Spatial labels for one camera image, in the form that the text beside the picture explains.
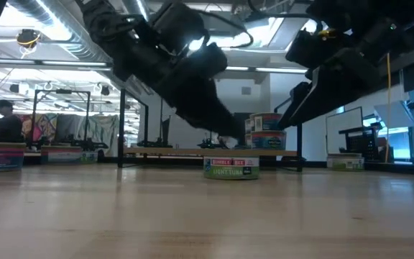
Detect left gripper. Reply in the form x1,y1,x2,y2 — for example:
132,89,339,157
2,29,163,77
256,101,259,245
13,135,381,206
114,35,247,140

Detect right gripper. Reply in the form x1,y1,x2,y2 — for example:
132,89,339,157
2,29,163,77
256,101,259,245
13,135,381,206
288,17,414,127

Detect blue-label pull-tab tuna can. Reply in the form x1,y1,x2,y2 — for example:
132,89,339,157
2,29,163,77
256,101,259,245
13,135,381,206
249,112,283,132
0,142,27,173
40,145,83,165
251,130,288,150

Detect green-label gray-lid tuna can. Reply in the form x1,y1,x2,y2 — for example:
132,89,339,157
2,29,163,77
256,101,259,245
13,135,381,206
80,150,99,165
203,156,260,181

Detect pull-tab lid tuna can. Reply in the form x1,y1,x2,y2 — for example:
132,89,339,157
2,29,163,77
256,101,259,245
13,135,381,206
326,153,366,171

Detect ceiling strip light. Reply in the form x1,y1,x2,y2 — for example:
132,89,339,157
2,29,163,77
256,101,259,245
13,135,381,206
0,59,113,70
224,65,308,75

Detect white board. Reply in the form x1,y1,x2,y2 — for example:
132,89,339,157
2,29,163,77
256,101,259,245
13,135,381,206
325,106,364,155

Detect yellow sticker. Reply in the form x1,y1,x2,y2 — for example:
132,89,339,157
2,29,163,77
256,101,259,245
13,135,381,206
317,28,337,40

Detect black mesh cart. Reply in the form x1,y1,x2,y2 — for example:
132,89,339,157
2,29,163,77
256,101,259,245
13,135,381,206
338,124,384,163

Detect black garment rack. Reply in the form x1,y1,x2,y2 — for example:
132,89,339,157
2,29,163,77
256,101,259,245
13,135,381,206
30,88,92,148

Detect colourful hanging cloth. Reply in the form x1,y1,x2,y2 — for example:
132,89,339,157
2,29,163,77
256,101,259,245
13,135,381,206
19,113,59,143

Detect black ceiling-hung device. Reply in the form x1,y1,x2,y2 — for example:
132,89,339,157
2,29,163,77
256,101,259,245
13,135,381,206
15,28,42,50

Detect person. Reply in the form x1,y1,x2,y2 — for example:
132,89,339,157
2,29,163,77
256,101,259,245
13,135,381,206
0,99,24,143

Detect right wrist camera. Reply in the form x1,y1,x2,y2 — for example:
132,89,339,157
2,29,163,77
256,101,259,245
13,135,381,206
285,27,339,70

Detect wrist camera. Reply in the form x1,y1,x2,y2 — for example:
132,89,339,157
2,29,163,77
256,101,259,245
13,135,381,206
149,2,208,50
285,27,339,70

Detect wooden shelf black wire legs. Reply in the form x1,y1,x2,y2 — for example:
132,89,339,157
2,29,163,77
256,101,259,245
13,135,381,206
116,88,305,173

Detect yellow hanging cable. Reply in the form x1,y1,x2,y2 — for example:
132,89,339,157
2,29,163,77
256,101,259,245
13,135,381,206
385,52,392,163

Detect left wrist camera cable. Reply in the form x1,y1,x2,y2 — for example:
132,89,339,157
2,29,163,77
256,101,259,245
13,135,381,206
192,9,255,50

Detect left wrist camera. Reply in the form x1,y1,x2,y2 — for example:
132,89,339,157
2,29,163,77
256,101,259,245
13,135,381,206
149,2,208,50

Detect silver ventilation duct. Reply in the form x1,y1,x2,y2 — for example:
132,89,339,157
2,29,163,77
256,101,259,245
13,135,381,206
7,0,150,94

